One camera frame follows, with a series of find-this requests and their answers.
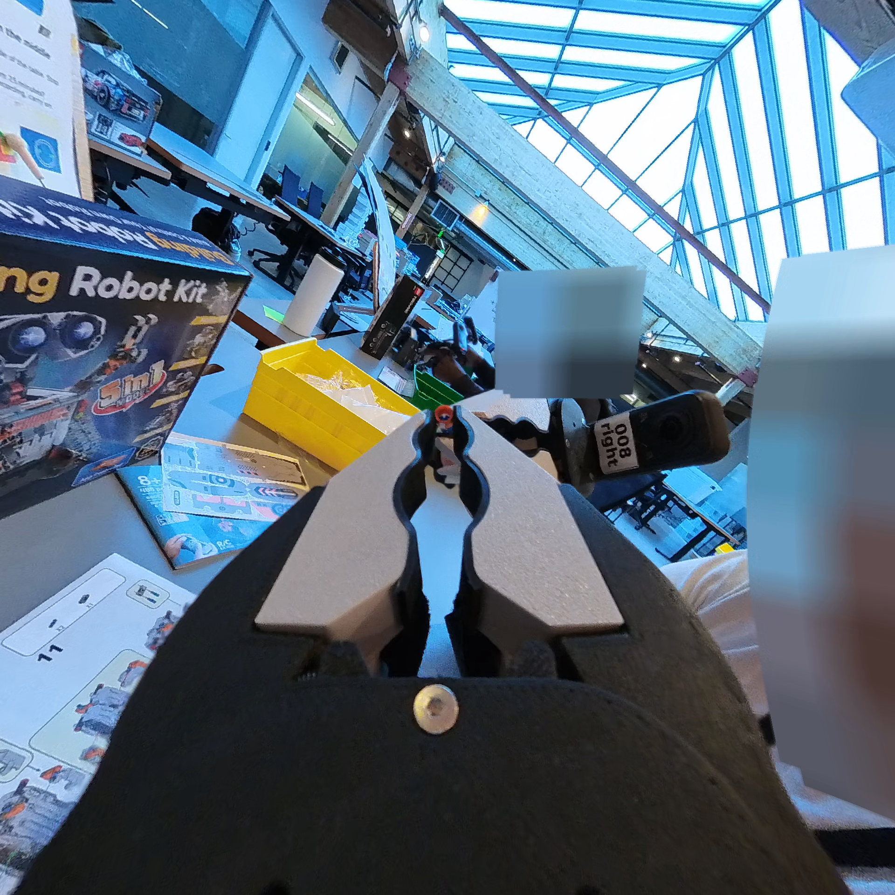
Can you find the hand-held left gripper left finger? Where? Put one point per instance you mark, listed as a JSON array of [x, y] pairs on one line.
[[335, 552]]

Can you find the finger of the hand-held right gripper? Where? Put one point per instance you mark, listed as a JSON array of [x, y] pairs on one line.
[[521, 428]]

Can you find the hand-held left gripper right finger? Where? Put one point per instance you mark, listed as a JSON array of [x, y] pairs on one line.
[[538, 552]]

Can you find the orange toy brick connector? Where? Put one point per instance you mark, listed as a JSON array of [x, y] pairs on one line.
[[444, 415]]

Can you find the another person's forearm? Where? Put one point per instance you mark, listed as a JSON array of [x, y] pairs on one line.
[[461, 374]]

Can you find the grey desk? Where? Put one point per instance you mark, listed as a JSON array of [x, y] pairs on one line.
[[70, 545]]

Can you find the background white desk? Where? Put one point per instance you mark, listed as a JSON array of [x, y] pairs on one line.
[[210, 171]]

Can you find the green plastic bin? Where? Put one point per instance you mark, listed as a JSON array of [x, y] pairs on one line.
[[433, 391]]

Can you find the printed sticker sheet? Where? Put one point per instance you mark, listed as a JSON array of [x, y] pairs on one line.
[[231, 475]]

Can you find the blue booklet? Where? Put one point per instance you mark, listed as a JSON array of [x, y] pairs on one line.
[[189, 542]]

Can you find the clear plastic parts bags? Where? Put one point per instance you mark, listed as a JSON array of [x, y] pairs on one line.
[[342, 395]]

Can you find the yellow plastic bin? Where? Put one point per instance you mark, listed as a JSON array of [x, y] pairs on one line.
[[280, 398]]

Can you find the black carton box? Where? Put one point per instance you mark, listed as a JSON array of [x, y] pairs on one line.
[[393, 314]]

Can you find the person's white shirt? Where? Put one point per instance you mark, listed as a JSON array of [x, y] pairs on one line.
[[713, 608]]

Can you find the white paper towel roll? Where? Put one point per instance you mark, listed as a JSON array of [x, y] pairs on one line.
[[314, 293]]

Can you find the small green paper sheet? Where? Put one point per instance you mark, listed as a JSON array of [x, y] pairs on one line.
[[277, 312]]

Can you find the white leaning board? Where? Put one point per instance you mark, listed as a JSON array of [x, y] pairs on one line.
[[381, 224]]

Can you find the white building instruction manual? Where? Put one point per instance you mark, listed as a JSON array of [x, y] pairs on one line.
[[63, 671]]

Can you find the black office chair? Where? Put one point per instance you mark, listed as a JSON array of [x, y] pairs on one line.
[[273, 255]]

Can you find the dark blue robot kit box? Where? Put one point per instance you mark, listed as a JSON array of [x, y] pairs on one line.
[[105, 349]]

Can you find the black backpack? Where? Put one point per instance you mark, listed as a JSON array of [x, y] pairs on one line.
[[215, 227]]

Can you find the toy car set box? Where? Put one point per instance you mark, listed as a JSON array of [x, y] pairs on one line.
[[119, 98]]

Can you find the instruction poster on cardboard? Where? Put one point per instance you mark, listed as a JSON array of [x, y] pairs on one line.
[[38, 91]]

